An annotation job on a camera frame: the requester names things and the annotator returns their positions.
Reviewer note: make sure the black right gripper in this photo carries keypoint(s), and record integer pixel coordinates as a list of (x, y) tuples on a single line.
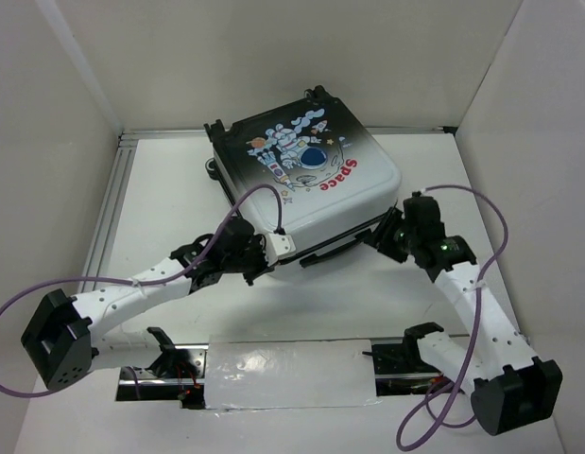
[(387, 235)]

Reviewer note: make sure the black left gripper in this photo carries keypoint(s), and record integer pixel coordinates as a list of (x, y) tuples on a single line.
[(259, 243)]

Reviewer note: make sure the grey-lined suitcase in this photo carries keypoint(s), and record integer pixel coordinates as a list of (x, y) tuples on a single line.
[(311, 167)]

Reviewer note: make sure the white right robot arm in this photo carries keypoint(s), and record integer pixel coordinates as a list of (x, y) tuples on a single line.
[(508, 385)]

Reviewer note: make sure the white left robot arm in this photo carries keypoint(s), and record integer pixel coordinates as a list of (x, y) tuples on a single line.
[(67, 336)]

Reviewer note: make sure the white taped cover sheet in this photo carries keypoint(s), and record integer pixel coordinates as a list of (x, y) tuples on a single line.
[(289, 375)]

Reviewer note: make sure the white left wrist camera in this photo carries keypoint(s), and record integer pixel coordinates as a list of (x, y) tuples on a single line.
[(278, 247)]

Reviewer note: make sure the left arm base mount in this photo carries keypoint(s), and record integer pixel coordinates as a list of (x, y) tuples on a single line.
[(176, 373)]

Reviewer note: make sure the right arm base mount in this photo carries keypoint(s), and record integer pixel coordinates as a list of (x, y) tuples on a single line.
[(396, 374)]

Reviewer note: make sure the aluminium frame rail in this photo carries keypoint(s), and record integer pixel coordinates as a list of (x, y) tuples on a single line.
[(99, 255)]

